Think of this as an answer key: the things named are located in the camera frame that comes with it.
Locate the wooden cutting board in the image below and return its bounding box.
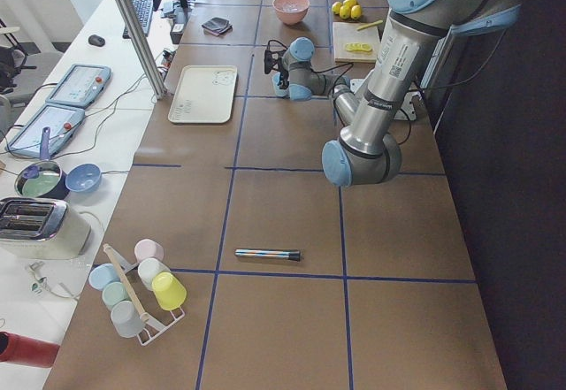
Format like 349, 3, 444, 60
332, 22, 380, 63

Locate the black keyboard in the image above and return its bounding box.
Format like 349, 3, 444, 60
131, 0, 154, 36

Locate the black computer mouse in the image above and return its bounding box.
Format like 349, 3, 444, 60
88, 34, 105, 48

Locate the white toaster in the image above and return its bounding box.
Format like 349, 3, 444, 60
1, 197, 91, 260

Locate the pile of clear ice cubes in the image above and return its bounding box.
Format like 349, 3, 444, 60
279, 2, 303, 13

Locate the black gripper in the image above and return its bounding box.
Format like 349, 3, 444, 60
264, 39, 289, 88

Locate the aluminium frame post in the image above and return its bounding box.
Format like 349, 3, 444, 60
115, 0, 166, 100

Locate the white wire cup rack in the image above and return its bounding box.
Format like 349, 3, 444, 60
103, 243, 186, 347

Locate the teach pendant lower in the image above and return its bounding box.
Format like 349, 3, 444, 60
7, 103, 85, 159

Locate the green cup on rack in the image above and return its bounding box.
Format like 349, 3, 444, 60
102, 281, 130, 310

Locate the pink cup on rack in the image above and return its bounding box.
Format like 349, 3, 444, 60
134, 239, 164, 263

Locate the blue saucepan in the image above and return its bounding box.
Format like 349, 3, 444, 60
14, 126, 69, 200

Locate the grey cup on rack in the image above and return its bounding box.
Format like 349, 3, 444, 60
111, 300, 145, 338

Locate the yellow cup on rack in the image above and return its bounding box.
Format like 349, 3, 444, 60
151, 271, 187, 311

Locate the lemon slice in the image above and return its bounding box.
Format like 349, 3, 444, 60
344, 42, 372, 53

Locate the yellow green knife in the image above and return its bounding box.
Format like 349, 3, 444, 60
356, 19, 384, 32

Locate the red bottle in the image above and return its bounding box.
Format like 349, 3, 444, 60
1, 332, 60, 368

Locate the blue cup on rack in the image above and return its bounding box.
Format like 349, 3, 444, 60
88, 263, 120, 291

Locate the grey folded cloth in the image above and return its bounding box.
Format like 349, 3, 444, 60
202, 17, 233, 36

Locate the teach pendant upper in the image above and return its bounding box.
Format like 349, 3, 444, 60
46, 64, 112, 109

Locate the light blue cup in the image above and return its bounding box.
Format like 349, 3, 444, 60
272, 73, 288, 98

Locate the pink bowl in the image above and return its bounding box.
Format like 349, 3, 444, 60
272, 0, 310, 25

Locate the blue bowl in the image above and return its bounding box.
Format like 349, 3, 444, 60
65, 164, 102, 193

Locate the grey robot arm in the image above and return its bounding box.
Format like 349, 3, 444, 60
264, 0, 521, 187

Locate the teach pendant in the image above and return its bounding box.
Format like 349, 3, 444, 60
46, 64, 112, 109
7, 103, 85, 159

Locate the cream bear tray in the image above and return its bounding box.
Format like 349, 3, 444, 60
168, 65, 238, 125

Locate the white cup on rack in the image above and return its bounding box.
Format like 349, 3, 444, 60
137, 257, 171, 292

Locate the steel muddler black tip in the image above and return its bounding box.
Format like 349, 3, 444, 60
234, 249, 302, 262

